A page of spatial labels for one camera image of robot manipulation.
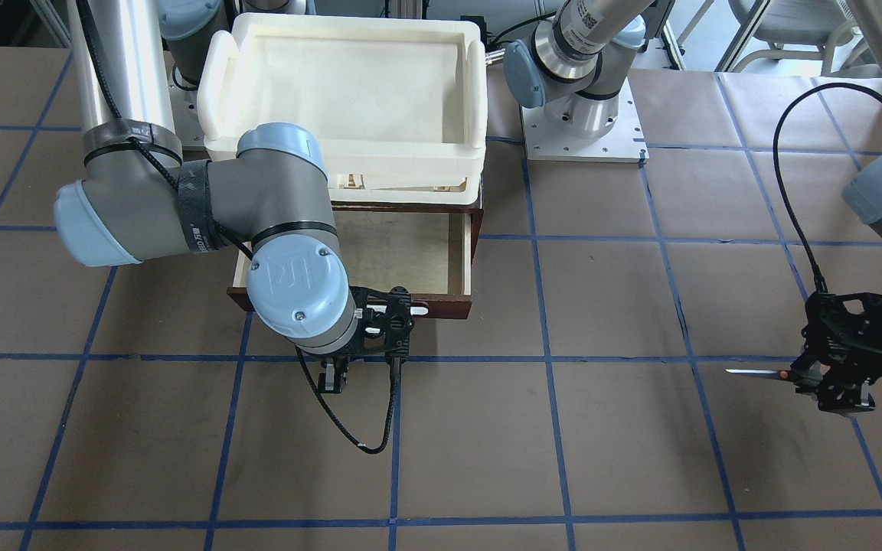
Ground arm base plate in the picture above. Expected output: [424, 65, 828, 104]
[521, 80, 650, 164]

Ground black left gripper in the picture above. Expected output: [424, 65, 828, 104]
[801, 302, 882, 414]

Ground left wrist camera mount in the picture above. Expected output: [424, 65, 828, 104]
[802, 292, 882, 347]

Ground white plastic tray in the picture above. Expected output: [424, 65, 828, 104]
[197, 13, 488, 205]

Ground brown wooden drawer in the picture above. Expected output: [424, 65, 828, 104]
[227, 201, 484, 321]

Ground orange grey scissors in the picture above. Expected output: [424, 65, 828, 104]
[725, 367, 823, 393]

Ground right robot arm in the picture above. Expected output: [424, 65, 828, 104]
[53, 1, 363, 392]

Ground grey chair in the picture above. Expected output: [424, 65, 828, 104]
[715, 1, 860, 76]

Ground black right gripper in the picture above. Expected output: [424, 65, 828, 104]
[299, 336, 370, 394]

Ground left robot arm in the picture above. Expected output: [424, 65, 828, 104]
[501, 1, 882, 416]

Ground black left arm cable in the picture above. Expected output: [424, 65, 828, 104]
[773, 81, 882, 295]

